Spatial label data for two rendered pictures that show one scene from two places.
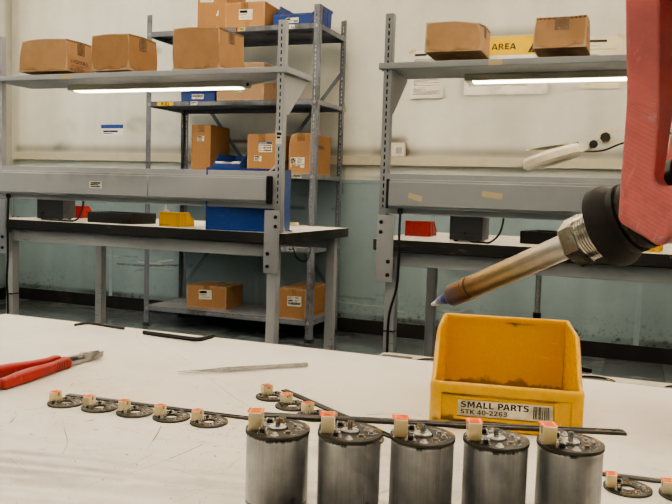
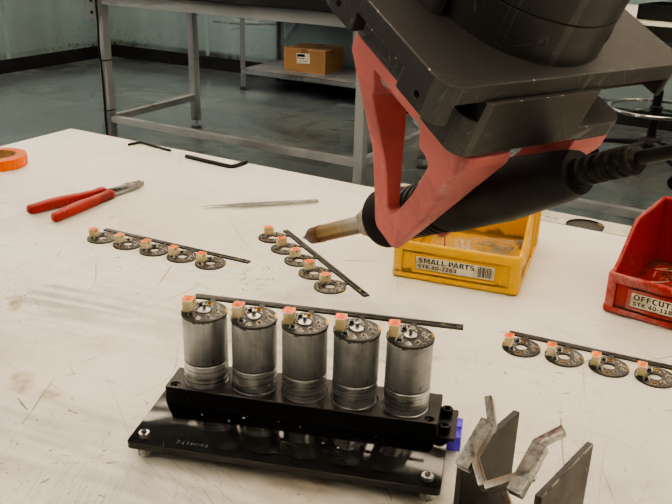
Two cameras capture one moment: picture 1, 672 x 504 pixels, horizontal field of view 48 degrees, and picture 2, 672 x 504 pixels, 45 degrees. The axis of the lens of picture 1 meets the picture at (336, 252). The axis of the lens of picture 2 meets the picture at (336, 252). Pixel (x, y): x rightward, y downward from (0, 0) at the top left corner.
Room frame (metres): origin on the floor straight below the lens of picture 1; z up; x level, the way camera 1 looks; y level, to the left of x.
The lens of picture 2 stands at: (-0.09, -0.10, 1.01)
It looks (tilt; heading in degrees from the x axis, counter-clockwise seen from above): 22 degrees down; 8
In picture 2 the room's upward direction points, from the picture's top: 2 degrees clockwise
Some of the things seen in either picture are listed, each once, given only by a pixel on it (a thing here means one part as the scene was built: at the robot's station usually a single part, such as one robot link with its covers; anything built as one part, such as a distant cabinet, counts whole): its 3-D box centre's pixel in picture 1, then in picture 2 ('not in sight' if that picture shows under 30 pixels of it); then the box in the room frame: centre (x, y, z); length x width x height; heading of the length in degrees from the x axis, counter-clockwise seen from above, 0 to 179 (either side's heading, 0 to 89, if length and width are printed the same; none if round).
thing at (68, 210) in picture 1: (56, 208); not in sight; (3.36, 1.25, 0.80); 0.15 x 0.12 x 0.10; 179
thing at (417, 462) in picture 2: not in sight; (295, 432); (0.27, -0.03, 0.76); 0.16 x 0.07 x 0.01; 87
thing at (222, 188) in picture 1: (126, 187); not in sight; (3.04, 0.85, 0.90); 1.30 x 0.06 x 0.12; 69
